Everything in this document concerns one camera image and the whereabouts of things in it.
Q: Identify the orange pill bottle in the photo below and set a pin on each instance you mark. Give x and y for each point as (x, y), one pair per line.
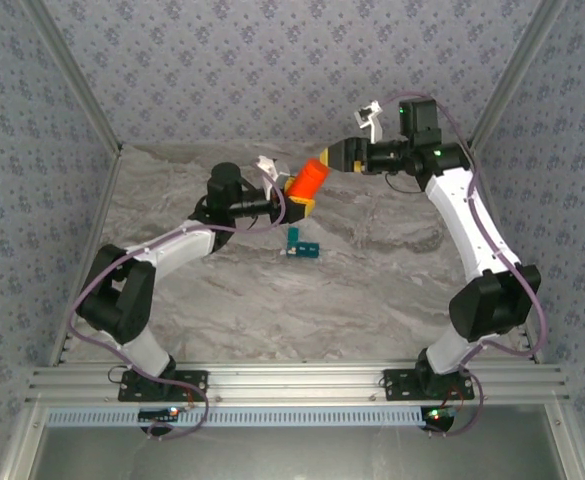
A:
(303, 187)

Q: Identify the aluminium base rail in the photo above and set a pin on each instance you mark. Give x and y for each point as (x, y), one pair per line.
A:
(292, 382)

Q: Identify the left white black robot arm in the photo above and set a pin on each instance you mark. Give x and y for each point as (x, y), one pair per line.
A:
(182, 247)

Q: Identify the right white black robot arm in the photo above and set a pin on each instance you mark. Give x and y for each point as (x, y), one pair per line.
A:
(457, 210)

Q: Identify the grey metal panel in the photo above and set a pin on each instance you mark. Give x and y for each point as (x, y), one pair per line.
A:
(292, 455)

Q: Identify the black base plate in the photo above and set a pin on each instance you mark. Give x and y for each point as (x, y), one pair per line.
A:
(397, 385)
(192, 382)

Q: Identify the aluminium frame bar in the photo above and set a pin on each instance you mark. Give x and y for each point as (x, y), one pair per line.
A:
(565, 445)
(21, 445)
(78, 75)
(514, 75)
(102, 210)
(495, 210)

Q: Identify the orange bottle cap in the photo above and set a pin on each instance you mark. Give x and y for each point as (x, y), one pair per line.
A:
(318, 170)

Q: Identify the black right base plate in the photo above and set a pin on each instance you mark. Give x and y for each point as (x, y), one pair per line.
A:
(397, 385)

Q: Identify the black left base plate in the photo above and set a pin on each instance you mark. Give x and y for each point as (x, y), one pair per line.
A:
(192, 382)

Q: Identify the teal L-shaped block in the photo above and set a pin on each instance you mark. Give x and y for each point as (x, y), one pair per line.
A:
(304, 249)

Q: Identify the small circuit board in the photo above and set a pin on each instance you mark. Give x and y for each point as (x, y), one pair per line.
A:
(157, 413)
(439, 414)

